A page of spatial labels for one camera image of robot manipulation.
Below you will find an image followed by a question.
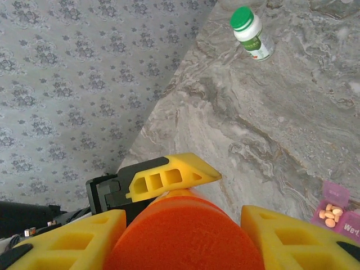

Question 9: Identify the white pill bottle green cap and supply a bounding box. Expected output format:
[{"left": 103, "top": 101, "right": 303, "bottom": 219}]
[{"left": 229, "top": 6, "right": 276, "bottom": 62}]

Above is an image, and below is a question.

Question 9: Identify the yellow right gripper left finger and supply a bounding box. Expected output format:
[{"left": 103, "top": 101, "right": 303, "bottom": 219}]
[{"left": 0, "top": 209, "right": 127, "bottom": 270}]

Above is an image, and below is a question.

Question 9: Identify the orange pill bottle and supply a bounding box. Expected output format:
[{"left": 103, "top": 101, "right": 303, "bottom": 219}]
[{"left": 102, "top": 188, "right": 265, "bottom": 270}]

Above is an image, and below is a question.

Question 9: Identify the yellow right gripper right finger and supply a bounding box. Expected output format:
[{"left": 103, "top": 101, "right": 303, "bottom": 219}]
[{"left": 241, "top": 205, "right": 360, "bottom": 270}]

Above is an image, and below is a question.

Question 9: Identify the pink pill organizer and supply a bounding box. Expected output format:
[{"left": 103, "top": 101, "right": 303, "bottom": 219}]
[{"left": 310, "top": 180, "right": 360, "bottom": 245}]

